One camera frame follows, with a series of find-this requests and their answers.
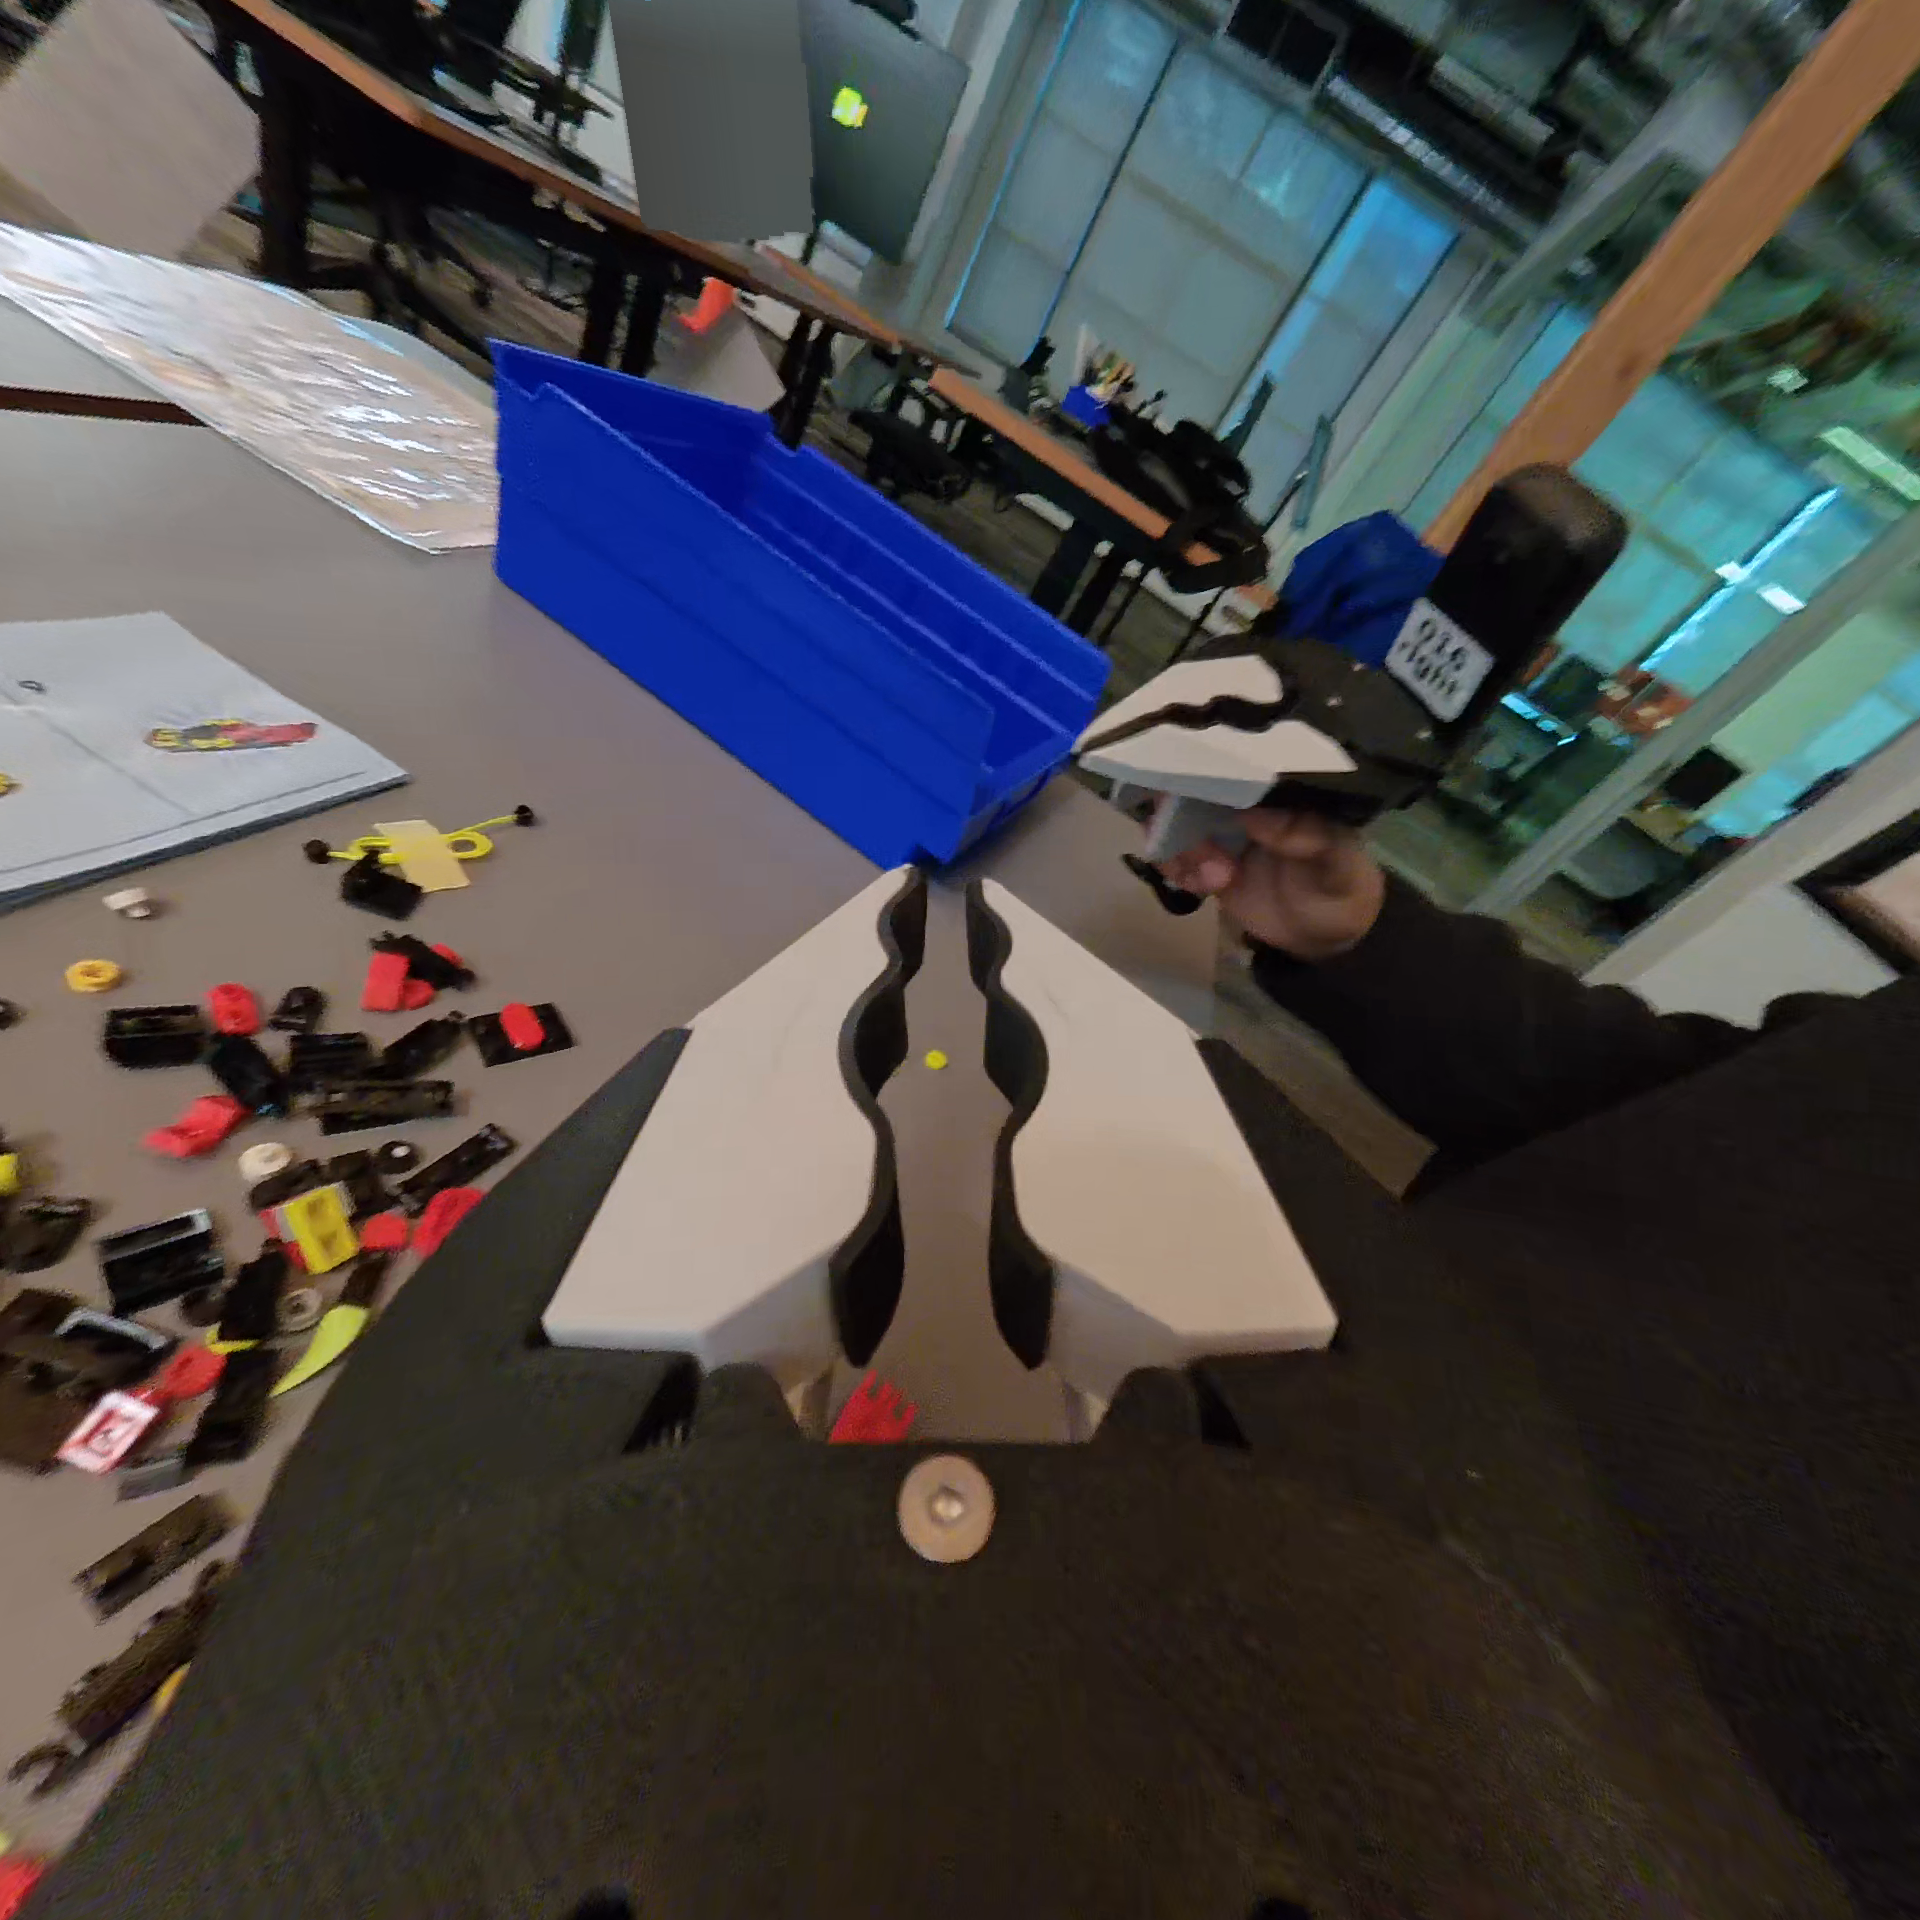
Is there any instruction booklet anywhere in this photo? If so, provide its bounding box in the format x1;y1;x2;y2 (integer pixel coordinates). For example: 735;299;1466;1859
0;609;411;911

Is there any person's right hand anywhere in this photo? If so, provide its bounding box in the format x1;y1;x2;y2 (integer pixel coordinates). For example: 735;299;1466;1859
1146;815;1390;961

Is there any blue cloth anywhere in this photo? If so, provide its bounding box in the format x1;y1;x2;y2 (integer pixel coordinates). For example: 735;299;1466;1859
1274;510;1453;669

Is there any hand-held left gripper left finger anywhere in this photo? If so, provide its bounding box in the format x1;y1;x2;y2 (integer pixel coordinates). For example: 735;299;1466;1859
536;864;931;1439

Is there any wooden beam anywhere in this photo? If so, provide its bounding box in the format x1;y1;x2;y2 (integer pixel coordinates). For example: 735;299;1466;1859
1423;0;1913;550

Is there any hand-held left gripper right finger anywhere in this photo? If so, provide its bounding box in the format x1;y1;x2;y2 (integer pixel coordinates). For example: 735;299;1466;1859
964;876;1340;1439

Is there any pile of lego pieces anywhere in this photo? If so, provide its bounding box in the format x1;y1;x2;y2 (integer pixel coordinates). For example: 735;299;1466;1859
0;881;485;1920

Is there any black bag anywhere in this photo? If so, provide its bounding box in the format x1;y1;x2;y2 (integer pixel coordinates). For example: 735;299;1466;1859
1102;416;1270;588

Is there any black lego hinge plate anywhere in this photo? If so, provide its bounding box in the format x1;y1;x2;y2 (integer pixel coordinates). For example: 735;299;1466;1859
393;1123;520;1213

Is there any person's black knit sweater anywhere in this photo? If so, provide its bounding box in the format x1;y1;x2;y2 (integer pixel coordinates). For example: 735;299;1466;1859
1320;959;1920;1920

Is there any person's right forearm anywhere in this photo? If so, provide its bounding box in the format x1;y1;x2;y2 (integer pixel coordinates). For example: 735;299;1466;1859
1248;874;1801;1202

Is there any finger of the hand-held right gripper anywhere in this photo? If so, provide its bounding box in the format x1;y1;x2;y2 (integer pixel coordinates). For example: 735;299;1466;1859
1071;653;1292;759
1071;715;1362;819

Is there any long wooden-top table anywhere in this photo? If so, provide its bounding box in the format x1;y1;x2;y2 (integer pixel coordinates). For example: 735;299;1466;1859
223;0;984;377

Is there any clear plastic bag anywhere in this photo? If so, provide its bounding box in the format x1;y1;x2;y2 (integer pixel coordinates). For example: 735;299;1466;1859
0;221;503;558

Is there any blue plastic bin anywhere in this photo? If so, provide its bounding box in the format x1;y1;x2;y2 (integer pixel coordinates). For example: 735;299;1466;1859
489;336;1115;871

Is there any pale yellow sticker sheet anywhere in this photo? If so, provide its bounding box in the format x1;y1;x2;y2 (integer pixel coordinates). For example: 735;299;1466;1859
371;818;474;896

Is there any dark monitor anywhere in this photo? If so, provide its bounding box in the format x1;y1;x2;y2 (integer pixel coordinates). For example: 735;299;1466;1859
801;0;973;270

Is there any white panel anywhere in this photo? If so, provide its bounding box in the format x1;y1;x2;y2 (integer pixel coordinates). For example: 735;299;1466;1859
703;306;794;413

